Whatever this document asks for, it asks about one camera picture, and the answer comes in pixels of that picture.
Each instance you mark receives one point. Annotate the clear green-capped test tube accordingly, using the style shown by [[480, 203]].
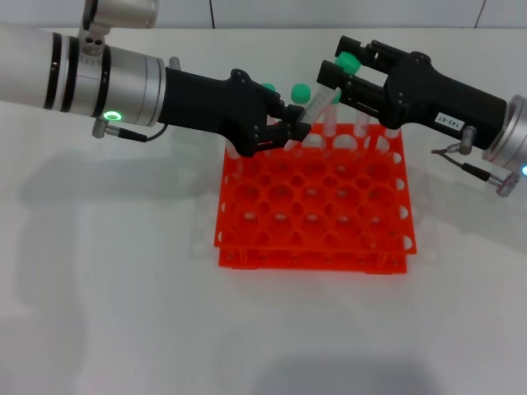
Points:
[[323, 96], [234, 153], [330, 123], [300, 93], [362, 127], [269, 87], [391, 140]]

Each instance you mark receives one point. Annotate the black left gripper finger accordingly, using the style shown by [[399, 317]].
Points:
[[293, 112], [296, 131]]

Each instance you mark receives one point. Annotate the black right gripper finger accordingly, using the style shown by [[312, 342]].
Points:
[[379, 53], [362, 92]]

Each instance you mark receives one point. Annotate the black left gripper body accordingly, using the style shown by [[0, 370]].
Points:
[[206, 107]]

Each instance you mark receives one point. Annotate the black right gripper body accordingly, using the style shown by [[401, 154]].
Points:
[[428, 98]]

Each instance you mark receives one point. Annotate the orange test tube rack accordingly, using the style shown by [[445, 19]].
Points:
[[313, 205]]

